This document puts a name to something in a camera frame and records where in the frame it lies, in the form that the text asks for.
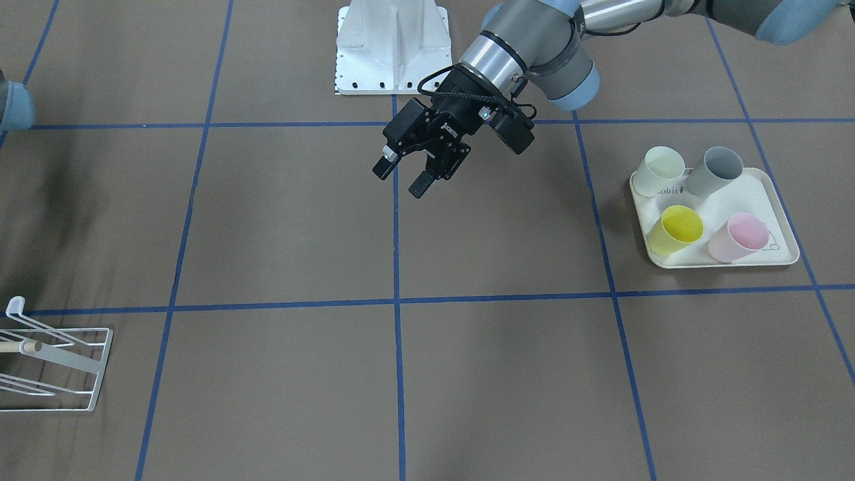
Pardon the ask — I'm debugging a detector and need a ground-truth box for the grey plastic cup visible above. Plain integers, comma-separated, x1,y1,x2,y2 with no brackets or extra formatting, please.
686,146,744,197

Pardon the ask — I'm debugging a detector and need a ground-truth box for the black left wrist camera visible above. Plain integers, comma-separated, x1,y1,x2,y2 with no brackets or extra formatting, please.
489,110,535,155

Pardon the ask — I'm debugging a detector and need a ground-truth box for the cream white plastic cup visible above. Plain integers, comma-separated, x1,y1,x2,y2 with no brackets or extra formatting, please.
630,146,686,198

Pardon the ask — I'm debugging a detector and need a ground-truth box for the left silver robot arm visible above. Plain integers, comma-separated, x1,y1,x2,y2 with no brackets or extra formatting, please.
373,1,853,198

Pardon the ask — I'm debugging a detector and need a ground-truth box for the white wire cup rack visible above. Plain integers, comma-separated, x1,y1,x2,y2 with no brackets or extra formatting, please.
2,296,115,413

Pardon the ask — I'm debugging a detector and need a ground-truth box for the yellow plastic cup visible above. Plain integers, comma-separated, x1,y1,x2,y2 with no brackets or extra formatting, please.
647,204,705,256

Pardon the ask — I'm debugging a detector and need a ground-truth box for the cream plastic tray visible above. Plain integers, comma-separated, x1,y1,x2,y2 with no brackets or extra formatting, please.
629,168,801,270

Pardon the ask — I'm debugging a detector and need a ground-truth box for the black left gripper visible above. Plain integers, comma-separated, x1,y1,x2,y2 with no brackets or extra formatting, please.
372,66,509,200

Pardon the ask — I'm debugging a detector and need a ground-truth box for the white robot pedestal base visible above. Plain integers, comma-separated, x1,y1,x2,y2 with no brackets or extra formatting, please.
334,1,453,96

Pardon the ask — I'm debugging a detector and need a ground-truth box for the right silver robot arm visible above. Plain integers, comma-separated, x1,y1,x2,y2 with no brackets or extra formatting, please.
1,71,36,132

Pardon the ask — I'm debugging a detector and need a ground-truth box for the pink plastic cup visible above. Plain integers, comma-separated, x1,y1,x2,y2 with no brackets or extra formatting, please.
707,212,770,264

